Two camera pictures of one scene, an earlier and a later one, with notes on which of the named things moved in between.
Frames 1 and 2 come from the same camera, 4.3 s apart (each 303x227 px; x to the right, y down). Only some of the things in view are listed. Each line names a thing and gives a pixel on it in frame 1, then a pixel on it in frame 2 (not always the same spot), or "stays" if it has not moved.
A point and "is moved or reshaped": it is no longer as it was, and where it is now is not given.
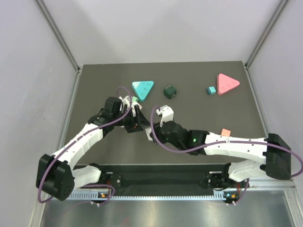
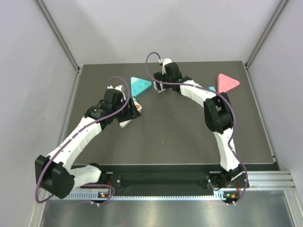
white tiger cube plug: x=148 y=131 is moved or reshaped
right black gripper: x=158 y=134 -> x=159 y=77
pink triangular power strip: x=225 y=83 stays
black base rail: x=215 y=177 stays
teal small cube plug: x=210 y=90 stays
